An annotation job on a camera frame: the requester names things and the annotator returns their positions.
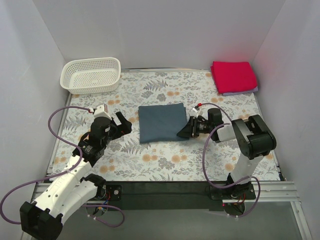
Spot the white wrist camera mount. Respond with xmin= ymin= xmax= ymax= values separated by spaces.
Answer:
xmin=192 ymin=103 xmax=204 ymax=121
xmin=88 ymin=104 xmax=112 ymax=121

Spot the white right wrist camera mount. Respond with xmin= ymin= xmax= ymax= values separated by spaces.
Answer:
xmin=192 ymin=103 xmax=204 ymax=121

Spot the aluminium frame rail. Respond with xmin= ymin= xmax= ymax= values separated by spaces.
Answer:
xmin=21 ymin=181 xmax=313 ymax=240

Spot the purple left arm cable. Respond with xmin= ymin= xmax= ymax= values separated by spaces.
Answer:
xmin=0 ymin=106 xmax=126 ymax=228

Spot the dark teal t shirt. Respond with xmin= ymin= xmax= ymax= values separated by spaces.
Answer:
xmin=138 ymin=103 xmax=187 ymax=144

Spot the folded lavender t shirt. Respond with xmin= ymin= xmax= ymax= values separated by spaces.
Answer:
xmin=218 ymin=85 xmax=258 ymax=96

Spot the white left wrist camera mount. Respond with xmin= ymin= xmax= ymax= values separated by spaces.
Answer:
xmin=88 ymin=104 xmax=112 ymax=121

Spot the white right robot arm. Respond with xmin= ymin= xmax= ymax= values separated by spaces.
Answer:
xmin=177 ymin=107 xmax=277 ymax=200

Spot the floral patterned table mat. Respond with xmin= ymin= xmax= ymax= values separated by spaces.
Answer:
xmin=49 ymin=70 xmax=281 ymax=182

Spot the folded red t shirt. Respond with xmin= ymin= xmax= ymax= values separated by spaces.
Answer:
xmin=210 ymin=61 xmax=258 ymax=93

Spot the white perforated plastic basket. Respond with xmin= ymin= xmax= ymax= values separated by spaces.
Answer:
xmin=59 ymin=57 xmax=121 ymax=95

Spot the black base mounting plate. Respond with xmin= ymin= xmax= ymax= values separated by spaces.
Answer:
xmin=88 ymin=181 xmax=257 ymax=211

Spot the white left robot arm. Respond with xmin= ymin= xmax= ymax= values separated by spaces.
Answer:
xmin=19 ymin=109 xmax=132 ymax=240

